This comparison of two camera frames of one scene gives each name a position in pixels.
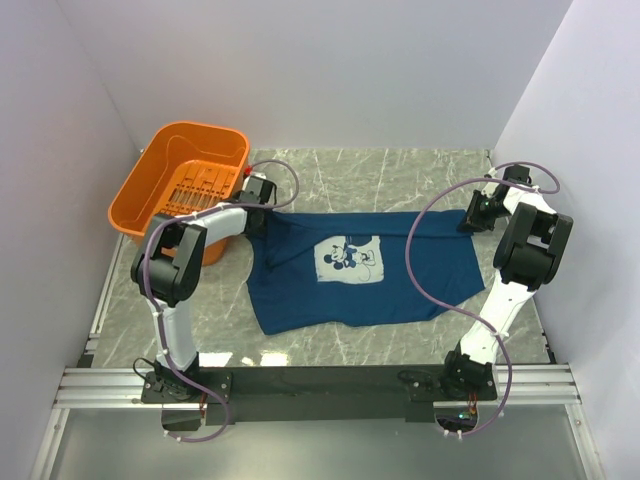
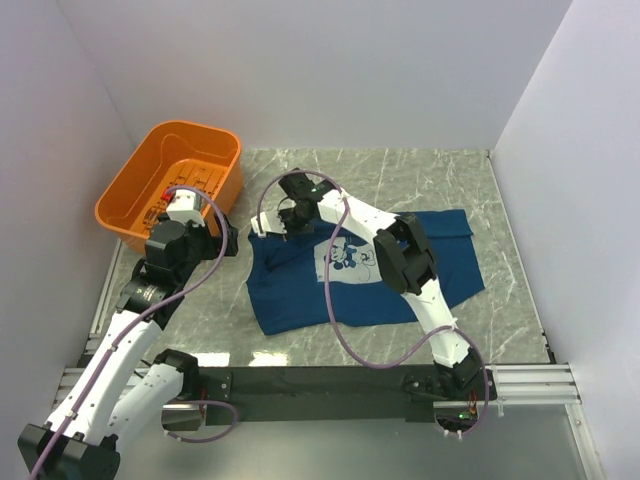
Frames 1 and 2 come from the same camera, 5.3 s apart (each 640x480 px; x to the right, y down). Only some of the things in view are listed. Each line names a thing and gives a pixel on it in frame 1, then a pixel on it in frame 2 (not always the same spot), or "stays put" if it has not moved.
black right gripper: (474, 223) -> (283, 214)
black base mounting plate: (319, 395) stays put
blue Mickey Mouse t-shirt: (360, 268) stays put
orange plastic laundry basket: (180, 168) stays put
